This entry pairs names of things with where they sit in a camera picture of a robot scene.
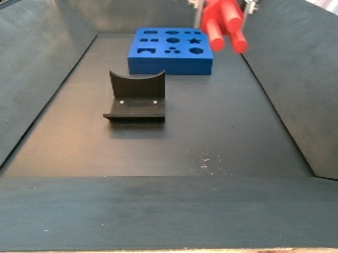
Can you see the black curved fixture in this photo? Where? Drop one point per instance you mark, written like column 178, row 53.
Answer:
column 139, row 99

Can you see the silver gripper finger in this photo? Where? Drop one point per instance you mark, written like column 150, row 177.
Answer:
column 198, row 4
column 252, row 6

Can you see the red three prong object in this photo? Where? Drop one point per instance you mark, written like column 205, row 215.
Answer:
column 222, row 21

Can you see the blue foam shape board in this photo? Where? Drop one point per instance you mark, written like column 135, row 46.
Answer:
column 175, row 50

